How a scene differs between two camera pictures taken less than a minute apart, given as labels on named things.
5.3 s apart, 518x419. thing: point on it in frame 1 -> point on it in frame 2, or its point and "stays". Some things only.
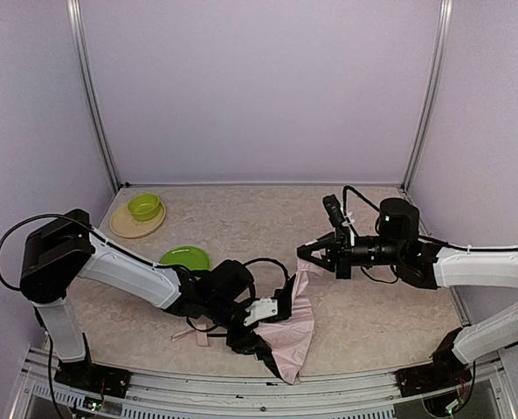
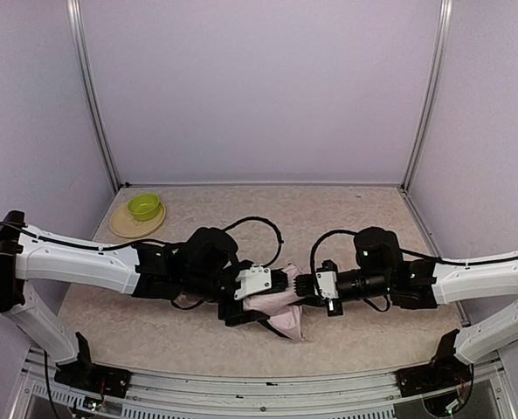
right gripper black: x=341 y=253 -> x=307 y=285
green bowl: x=143 y=207 stays
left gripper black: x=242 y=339 -> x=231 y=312
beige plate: x=125 y=225 stays
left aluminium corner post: x=75 y=29 stays
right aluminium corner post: x=433 y=84 stays
